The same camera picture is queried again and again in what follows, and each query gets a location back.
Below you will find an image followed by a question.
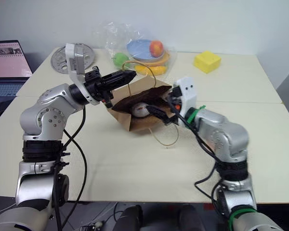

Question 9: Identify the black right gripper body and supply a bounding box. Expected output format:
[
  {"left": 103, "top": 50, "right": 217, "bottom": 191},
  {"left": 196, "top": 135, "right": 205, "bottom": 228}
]
[{"left": 168, "top": 87, "right": 183, "bottom": 119}]

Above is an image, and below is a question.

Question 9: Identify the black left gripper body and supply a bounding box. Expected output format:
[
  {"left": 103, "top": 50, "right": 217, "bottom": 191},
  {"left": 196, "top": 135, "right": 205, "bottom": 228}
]
[{"left": 84, "top": 66, "right": 114, "bottom": 108}]

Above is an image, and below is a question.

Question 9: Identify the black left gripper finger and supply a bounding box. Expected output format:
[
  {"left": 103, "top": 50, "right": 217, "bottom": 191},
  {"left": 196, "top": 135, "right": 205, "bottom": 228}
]
[
  {"left": 101, "top": 70, "right": 137, "bottom": 84},
  {"left": 103, "top": 76, "right": 135, "bottom": 92}
]

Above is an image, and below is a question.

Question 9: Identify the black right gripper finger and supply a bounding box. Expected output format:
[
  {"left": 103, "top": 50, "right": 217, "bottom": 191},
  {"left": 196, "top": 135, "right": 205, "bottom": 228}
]
[{"left": 146, "top": 104, "right": 178, "bottom": 126}]

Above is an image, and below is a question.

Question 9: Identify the brown paper bag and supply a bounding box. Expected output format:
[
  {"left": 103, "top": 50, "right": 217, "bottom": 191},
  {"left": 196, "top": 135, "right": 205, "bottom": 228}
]
[{"left": 106, "top": 61, "right": 180, "bottom": 146}]

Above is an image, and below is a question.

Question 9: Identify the white plush toy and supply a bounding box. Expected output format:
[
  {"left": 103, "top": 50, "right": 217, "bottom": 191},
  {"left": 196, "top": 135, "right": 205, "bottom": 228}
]
[{"left": 131, "top": 102, "right": 152, "bottom": 118}]

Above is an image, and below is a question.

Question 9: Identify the clear plastic bag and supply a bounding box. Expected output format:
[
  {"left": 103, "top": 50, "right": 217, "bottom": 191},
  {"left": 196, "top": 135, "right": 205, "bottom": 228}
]
[{"left": 95, "top": 20, "right": 179, "bottom": 77}]

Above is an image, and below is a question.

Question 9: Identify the green toy apple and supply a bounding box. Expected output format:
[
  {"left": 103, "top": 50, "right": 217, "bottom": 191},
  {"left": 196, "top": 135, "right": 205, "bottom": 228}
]
[{"left": 113, "top": 52, "right": 130, "bottom": 67}]

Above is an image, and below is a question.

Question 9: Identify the blue plate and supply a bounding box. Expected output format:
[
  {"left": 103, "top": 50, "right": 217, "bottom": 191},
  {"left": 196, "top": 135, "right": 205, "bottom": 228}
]
[{"left": 126, "top": 39, "right": 165, "bottom": 62}]

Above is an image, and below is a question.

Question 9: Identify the yellow toy banana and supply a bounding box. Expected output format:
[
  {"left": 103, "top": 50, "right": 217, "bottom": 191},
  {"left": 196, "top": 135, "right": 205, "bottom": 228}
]
[{"left": 134, "top": 64, "right": 167, "bottom": 76}]

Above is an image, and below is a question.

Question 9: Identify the orange plate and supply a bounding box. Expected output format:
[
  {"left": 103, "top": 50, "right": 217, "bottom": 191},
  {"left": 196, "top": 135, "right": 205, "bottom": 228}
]
[{"left": 132, "top": 49, "right": 171, "bottom": 67}]

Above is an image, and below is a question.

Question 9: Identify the silver perforated round disc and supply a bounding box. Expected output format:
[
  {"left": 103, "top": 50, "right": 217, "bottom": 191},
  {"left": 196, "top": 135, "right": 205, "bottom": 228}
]
[{"left": 50, "top": 43, "right": 96, "bottom": 73}]

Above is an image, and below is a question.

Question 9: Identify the red yellow toy apple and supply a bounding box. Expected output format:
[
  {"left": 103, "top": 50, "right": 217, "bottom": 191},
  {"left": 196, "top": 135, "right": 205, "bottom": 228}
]
[{"left": 149, "top": 40, "right": 164, "bottom": 58}]

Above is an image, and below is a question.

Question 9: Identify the yellow cheese block toy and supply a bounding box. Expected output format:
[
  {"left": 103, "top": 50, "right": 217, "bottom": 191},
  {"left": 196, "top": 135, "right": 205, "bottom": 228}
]
[{"left": 193, "top": 50, "right": 223, "bottom": 74}]

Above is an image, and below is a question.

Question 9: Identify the open laptop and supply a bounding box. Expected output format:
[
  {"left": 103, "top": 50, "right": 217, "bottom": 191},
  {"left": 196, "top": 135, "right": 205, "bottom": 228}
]
[{"left": 0, "top": 40, "right": 34, "bottom": 97}]

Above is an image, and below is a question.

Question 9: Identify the dark rounded shape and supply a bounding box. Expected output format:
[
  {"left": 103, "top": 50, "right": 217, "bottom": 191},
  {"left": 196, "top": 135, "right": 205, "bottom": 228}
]
[{"left": 117, "top": 204, "right": 145, "bottom": 231}]

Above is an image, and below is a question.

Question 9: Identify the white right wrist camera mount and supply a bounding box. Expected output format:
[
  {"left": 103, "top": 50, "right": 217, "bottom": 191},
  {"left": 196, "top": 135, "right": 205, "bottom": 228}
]
[{"left": 172, "top": 77, "right": 198, "bottom": 121}]

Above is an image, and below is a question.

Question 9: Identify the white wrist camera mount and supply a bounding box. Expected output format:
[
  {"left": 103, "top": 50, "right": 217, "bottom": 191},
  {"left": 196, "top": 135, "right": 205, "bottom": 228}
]
[
  {"left": 172, "top": 77, "right": 198, "bottom": 121},
  {"left": 65, "top": 42, "right": 100, "bottom": 106}
]

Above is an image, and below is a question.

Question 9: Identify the green wrist cable tie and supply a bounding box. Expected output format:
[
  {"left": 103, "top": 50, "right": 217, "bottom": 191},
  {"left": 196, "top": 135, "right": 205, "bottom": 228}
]
[{"left": 184, "top": 104, "right": 207, "bottom": 124}]

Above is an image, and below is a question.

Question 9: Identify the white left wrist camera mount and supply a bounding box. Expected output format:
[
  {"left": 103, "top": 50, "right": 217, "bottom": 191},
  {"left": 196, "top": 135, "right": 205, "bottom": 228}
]
[{"left": 65, "top": 42, "right": 100, "bottom": 106}]

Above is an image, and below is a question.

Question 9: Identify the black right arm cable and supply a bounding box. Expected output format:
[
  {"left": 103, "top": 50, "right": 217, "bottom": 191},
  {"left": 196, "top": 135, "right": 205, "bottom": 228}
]
[{"left": 168, "top": 96, "right": 233, "bottom": 217}]

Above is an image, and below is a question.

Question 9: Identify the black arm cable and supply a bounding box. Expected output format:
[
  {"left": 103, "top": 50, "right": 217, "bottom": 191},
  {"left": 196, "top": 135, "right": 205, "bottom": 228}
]
[
  {"left": 168, "top": 96, "right": 233, "bottom": 217},
  {"left": 52, "top": 105, "right": 89, "bottom": 231}
]

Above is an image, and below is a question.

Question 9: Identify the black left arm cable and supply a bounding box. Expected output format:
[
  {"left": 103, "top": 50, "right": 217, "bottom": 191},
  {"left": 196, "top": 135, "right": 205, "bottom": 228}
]
[{"left": 52, "top": 105, "right": 89, "bottom": 231}]

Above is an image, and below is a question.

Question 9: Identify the green upper arm cable tie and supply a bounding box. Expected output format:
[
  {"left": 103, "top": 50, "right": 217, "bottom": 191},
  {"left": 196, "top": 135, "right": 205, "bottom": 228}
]
[{"left": 227, "top": 205, "right": 256, "bottom": 231}]

